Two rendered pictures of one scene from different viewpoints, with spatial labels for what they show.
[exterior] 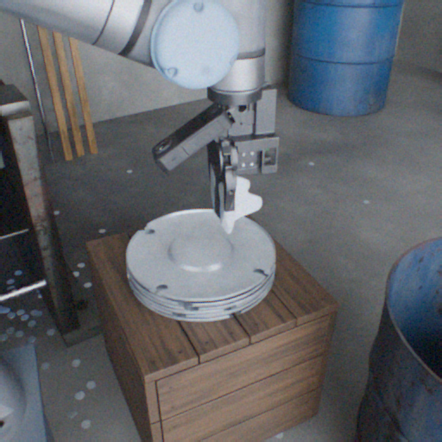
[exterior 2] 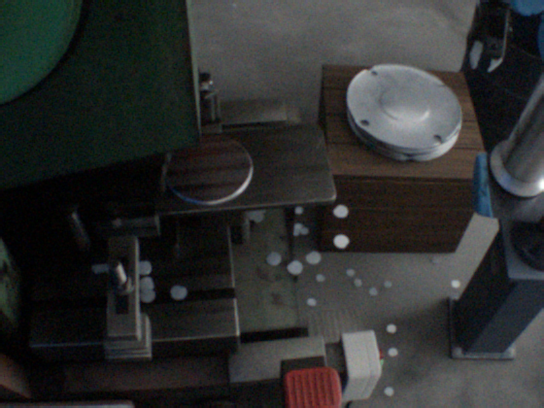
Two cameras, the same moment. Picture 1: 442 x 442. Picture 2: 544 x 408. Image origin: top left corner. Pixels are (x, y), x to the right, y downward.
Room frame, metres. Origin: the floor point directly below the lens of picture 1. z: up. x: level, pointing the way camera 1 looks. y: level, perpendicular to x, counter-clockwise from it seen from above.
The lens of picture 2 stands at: (0.57, 1.14, 1.48)
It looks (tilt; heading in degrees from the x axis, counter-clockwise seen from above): 55 degrees down; 296
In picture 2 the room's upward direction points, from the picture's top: 1 degrees clockwise
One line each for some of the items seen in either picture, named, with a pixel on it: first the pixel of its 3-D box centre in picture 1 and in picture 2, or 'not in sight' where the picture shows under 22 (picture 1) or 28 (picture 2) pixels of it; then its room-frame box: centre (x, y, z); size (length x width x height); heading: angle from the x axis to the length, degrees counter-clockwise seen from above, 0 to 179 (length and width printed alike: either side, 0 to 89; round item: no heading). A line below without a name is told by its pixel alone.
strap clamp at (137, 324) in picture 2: not in sight; (121, 289); (0.90, 0.90, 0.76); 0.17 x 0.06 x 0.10; 123
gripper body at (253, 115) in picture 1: (239, 129); (495, 14); (0.60, -0.03, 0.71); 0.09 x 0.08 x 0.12; 106
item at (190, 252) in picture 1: (200, 249); (404, 103); (0.75, 0.04, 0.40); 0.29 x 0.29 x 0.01
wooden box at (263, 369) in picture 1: (203, 331); (392, 160); (0.74, 0.04, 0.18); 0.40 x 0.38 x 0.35; 26
